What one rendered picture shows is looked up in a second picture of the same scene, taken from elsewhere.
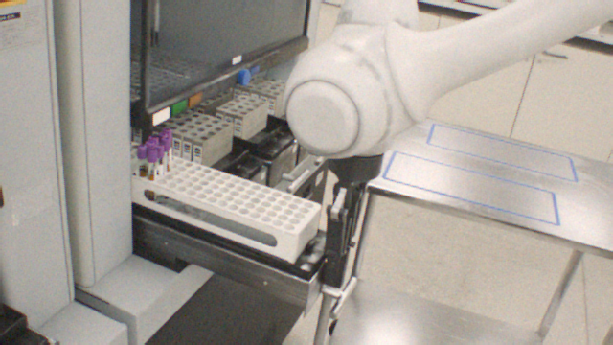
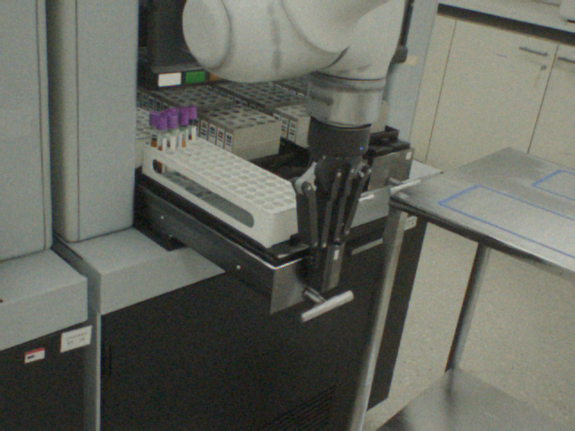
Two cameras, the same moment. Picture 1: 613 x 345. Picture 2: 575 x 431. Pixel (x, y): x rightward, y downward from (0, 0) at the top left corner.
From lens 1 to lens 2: 0.36 m
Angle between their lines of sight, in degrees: 20
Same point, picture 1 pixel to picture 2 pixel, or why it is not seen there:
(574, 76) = not seen: outside the picture
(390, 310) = (482, 412)
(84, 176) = (74, 118)
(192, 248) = (181, 224)
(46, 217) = (22, 145)
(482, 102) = not seen: outside the picture
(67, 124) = (59, 61)
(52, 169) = (33, 98)
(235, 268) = (214, 249)
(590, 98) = not seen: outside the picture
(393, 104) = (279, 21)
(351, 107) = (221, 12)
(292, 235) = (266, 214)
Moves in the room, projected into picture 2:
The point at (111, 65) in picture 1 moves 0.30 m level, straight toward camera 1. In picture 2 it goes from (112, 12) to (12, 57)
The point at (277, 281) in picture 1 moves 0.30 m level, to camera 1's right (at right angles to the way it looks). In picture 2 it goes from (248, 265) to (471, 342)
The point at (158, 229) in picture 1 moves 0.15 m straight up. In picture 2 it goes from (156, 201) to (161, 105)
